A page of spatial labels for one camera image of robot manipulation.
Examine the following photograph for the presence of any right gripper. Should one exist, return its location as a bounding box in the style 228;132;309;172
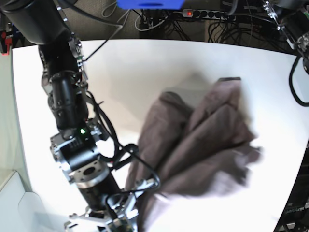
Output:
64;169;161;232

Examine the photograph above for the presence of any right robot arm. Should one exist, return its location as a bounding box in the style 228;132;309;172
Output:
0;0;160;232

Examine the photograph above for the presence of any blue box overhead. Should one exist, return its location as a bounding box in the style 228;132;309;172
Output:
116;0;185;10

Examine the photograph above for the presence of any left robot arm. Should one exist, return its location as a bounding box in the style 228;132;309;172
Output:
263;0;309;107

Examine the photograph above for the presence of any mauve t-shirt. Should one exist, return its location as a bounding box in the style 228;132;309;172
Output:
125;77;261;232

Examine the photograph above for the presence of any red black clamp tool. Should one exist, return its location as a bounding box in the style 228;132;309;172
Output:
0;30;13;56

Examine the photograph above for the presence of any power strip with red switch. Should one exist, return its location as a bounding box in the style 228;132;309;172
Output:
181;9;236;21

